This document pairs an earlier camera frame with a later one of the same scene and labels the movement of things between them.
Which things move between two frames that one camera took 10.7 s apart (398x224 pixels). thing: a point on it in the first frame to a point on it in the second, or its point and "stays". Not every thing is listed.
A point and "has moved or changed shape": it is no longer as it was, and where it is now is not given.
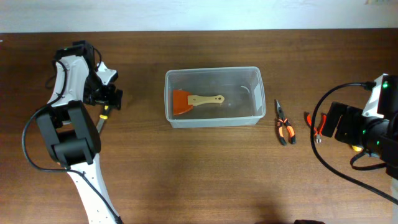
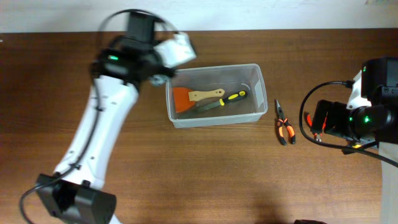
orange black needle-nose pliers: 281,122 stays
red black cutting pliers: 318,134 stays
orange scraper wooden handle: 183,101 has moved or changed shape
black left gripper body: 116,98 to 166,72
